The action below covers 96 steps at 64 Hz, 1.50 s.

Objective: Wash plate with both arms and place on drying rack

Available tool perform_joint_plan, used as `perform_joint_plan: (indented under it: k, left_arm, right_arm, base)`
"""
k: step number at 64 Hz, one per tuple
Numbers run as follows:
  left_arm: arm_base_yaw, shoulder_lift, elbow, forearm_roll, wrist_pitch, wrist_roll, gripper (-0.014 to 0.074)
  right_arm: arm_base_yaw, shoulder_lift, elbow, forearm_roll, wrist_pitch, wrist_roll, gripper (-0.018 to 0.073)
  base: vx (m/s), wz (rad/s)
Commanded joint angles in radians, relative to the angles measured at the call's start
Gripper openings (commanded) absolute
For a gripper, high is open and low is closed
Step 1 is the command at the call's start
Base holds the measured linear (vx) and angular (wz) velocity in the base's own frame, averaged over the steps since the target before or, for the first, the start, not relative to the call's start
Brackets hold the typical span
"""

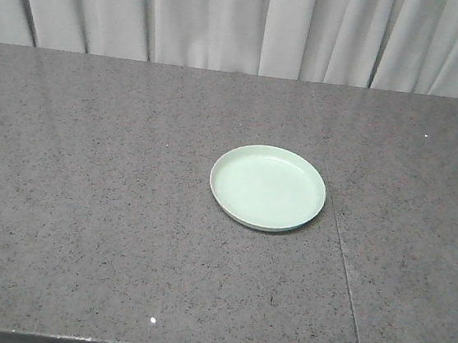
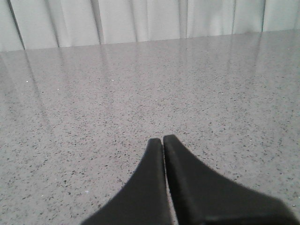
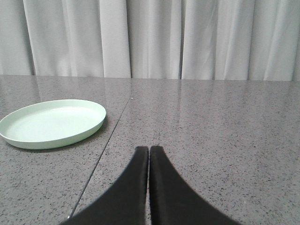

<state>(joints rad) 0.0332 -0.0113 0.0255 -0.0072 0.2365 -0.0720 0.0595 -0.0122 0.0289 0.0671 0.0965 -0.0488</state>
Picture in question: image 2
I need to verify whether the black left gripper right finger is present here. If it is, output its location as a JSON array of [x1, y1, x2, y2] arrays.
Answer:
[[163, 135, 299, 225]]

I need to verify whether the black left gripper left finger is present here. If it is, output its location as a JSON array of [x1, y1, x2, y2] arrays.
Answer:
[[83, 138, 172, 225]]

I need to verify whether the white pleated curtain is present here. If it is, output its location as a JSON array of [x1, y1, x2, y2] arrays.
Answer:
[[0, 0, 300, 52]]

